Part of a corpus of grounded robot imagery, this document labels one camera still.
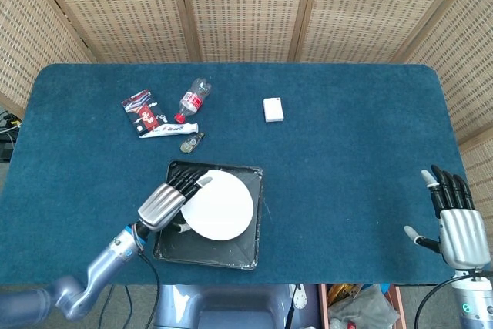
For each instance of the black red printed packet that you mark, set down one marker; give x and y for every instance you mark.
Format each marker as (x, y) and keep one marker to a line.
(144, 113)

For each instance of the white round plate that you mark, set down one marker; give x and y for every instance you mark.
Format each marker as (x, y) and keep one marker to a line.
(223, 207)

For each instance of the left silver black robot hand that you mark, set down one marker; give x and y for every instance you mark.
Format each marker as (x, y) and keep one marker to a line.
(163, 202)

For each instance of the black square tray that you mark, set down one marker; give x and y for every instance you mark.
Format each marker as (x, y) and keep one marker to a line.
(246, 244)

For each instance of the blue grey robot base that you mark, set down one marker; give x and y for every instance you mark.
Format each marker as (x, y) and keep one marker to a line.
(227, 307)

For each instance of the orange crate with clutter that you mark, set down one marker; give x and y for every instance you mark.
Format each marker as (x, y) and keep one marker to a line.
(358, 306)

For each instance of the clear plastic bottle red label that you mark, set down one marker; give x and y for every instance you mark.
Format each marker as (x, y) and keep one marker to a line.
(191, 100)

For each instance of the white toothpaste tube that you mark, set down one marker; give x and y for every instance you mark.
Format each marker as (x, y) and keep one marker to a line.
(173, 129)

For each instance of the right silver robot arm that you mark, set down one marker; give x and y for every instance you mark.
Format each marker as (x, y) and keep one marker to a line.
(473, 298)

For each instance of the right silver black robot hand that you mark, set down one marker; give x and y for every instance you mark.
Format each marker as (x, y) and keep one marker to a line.
(458, 229)

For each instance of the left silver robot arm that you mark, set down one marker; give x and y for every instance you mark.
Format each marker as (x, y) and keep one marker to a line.
(88, 279)

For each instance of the blue table cloth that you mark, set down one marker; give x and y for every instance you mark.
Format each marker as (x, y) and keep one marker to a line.
(327, 144)

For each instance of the woven bamboo folding screen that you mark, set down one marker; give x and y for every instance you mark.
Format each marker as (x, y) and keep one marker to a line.
(246, 9)

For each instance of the small white box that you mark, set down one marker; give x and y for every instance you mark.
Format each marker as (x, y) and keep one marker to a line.
(273, 109)

